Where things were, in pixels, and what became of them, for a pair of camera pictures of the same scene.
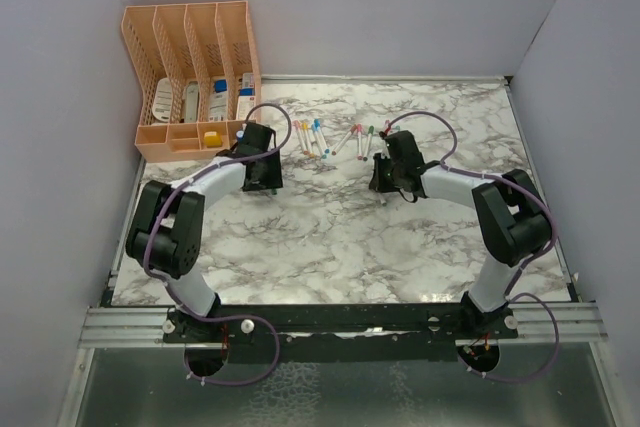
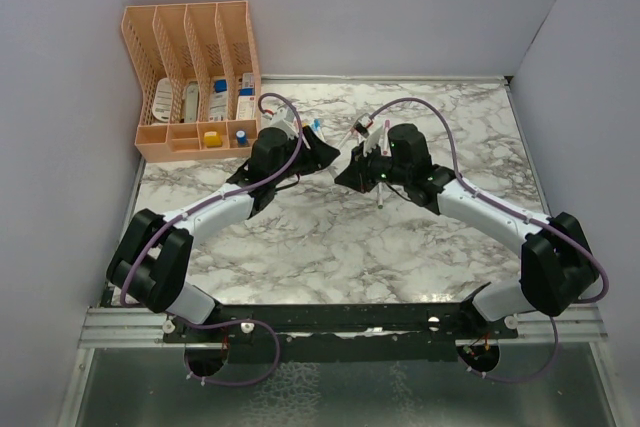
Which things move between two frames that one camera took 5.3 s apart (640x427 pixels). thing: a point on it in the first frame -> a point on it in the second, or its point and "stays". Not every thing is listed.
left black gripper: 273,180 -> 319,156
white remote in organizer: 162,104 stays
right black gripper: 379,184 -> 356,174
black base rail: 339,333 stays
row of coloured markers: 344,140 stays
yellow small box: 212,139 stays
